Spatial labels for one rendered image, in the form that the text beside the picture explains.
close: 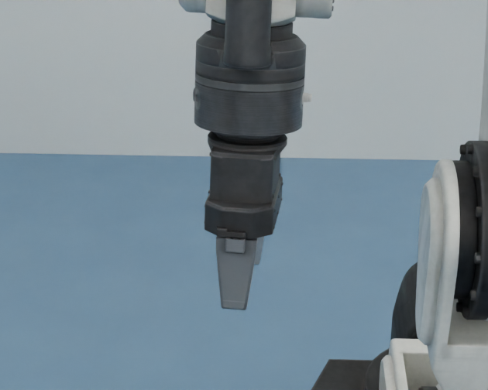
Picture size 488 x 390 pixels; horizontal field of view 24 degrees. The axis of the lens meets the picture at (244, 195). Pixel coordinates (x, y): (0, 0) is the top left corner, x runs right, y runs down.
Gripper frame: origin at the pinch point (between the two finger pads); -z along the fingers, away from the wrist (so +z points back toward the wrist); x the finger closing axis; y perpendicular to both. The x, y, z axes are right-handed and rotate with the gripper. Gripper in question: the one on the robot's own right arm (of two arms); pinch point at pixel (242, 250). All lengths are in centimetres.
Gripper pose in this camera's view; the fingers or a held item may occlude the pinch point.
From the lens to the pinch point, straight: 95.0
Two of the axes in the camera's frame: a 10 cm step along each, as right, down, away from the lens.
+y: 9.9, 0.7, -1.0
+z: 0.4, -9.6, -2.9
